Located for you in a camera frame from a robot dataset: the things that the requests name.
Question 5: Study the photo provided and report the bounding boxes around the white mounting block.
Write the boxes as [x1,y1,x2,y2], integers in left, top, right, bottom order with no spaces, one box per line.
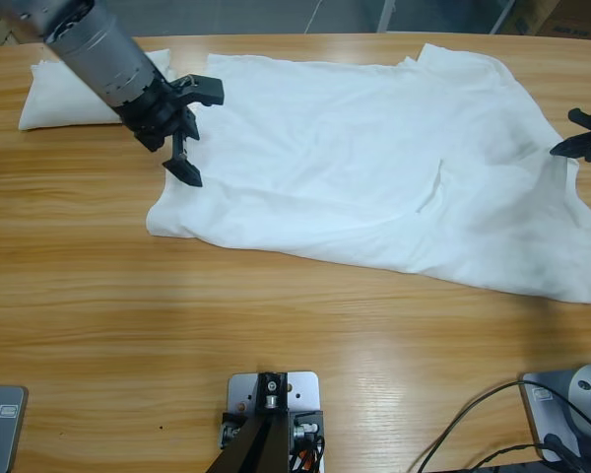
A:
[226,372,325,473]

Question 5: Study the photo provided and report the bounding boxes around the folded white T-shirt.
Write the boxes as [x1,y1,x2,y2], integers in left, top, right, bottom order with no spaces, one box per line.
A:
[18,47,178,132]

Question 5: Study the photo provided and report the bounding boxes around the white T-shirt with black print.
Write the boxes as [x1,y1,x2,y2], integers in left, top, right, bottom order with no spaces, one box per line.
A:
[145,42,591,305]

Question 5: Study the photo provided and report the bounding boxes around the white cord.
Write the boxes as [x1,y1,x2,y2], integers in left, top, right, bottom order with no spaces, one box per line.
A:
[304,0,326,32]

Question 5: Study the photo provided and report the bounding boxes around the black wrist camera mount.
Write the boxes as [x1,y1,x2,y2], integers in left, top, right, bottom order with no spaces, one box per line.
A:
[169,73,226,108]

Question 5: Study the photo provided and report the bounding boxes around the long black cable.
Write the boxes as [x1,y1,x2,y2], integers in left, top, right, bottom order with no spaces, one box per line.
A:
[418,378,591,472]

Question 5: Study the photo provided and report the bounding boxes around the cardboard box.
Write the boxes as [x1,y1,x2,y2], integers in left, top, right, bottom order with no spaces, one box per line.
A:
[514,0,591,38]

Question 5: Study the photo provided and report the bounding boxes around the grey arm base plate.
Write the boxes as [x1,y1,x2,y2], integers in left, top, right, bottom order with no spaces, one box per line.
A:
[0,383,30,473]
[519,363,591,467]

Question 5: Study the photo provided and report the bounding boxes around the white metal leg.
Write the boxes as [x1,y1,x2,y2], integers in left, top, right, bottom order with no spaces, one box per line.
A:
[376,0,400,34]
[489,0,517,34]

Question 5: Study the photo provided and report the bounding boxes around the dark camera post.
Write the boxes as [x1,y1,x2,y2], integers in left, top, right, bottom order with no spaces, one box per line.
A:
[209,372,291,473]

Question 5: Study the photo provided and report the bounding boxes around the thin black cable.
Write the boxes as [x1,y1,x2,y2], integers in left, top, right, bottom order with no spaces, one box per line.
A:
[418,441,553,473]

